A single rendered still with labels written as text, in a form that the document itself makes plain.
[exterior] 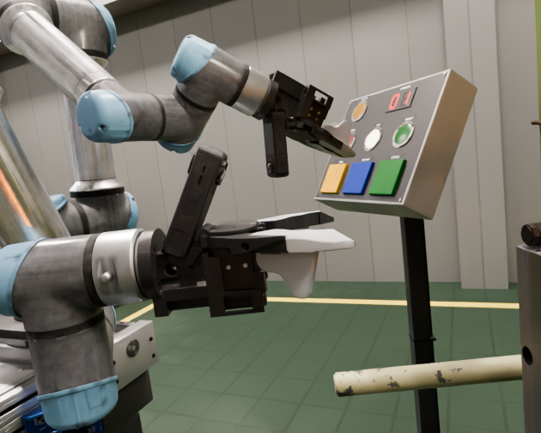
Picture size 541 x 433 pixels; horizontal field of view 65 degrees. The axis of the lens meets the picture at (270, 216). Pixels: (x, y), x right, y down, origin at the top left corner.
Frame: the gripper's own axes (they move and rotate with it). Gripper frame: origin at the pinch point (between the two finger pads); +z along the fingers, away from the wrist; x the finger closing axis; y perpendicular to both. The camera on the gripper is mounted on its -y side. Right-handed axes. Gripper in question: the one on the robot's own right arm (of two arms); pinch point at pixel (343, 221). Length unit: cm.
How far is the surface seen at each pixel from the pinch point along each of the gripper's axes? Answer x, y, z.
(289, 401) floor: -136, 100, -14
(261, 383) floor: -154, 100, -28
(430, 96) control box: -44, -15, 25
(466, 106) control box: -44, -13, 31
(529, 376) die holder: -13.6, 26.3, 24.7
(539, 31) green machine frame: -42, -25, 45
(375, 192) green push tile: -44.0, 1.8, 12.6
